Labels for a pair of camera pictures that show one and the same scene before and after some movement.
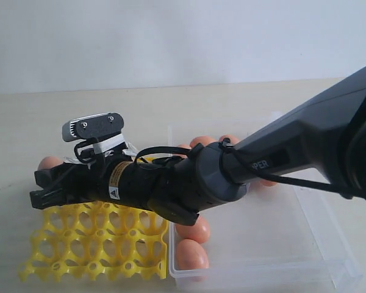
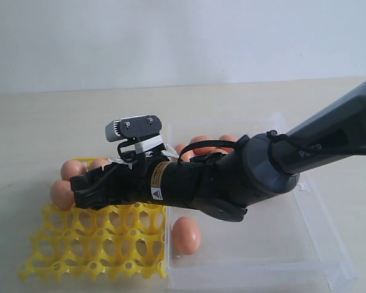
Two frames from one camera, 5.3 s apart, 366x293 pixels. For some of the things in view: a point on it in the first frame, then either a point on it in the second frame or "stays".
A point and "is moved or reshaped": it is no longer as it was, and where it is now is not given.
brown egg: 191,255 to 186,235
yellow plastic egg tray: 97,242 stays
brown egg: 49,162 is moved or reshaped
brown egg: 233,138 stays
